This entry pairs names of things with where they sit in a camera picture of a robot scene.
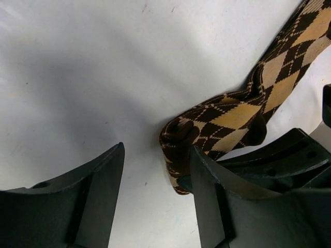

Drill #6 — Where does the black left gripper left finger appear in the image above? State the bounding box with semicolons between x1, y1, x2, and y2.
1;143;125;247

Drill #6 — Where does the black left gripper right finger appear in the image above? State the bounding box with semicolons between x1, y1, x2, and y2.
190;148;330;247

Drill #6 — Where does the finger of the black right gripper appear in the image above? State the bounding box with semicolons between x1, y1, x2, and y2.
178;175;192;193

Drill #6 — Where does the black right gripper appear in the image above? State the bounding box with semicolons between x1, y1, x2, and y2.
217;84;330;193

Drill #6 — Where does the dark brown tan argyle sock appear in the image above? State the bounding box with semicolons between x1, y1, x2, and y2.
159;1;330;195

